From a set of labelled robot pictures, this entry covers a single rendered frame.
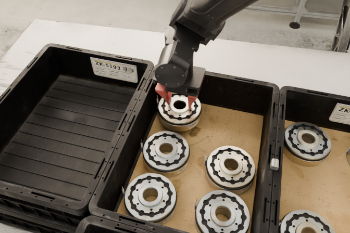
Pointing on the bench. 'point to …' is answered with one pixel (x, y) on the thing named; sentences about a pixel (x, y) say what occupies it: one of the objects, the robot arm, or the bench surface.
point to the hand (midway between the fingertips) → (179, 102)
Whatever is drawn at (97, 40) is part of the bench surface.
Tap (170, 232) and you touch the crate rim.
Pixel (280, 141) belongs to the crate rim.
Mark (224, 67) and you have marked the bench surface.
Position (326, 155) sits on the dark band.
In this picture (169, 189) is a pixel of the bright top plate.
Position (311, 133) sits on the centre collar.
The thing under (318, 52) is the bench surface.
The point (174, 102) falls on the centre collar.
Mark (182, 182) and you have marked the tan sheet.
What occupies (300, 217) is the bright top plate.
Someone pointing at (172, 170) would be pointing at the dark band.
